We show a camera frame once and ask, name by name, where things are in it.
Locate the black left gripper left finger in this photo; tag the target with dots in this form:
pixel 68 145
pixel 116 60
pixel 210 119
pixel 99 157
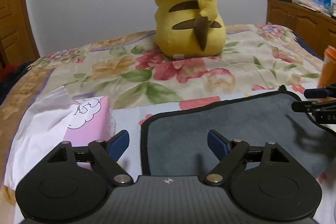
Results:
pixel 103 156

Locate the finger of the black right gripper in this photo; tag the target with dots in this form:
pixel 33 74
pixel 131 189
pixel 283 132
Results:
pixel 312 106
pixel 320 93

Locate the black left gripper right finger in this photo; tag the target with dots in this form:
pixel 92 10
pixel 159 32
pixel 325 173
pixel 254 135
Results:
pixel 233 156

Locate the purple and grey towel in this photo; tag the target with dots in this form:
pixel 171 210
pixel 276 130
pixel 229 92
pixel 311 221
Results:
pixel 175 143

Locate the orange lidded cup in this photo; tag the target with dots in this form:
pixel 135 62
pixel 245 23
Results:
pixel 328 73

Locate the pink tissue pack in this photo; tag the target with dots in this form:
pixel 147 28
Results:
pixel 52 119

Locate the wooden sideboard cabinet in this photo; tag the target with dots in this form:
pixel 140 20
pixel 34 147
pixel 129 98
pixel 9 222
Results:
pixel 316 29

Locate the beige floral blanket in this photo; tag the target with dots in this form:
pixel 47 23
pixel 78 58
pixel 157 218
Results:
pixel 133 72

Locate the blue picture card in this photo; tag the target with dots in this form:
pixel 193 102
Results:
pixel 324 5

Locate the wooden door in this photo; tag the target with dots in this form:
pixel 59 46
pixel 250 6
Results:
pixel 17 41

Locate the yellow Pikachu plush toy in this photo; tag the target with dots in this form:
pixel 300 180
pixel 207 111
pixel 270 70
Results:
pixel 189 28

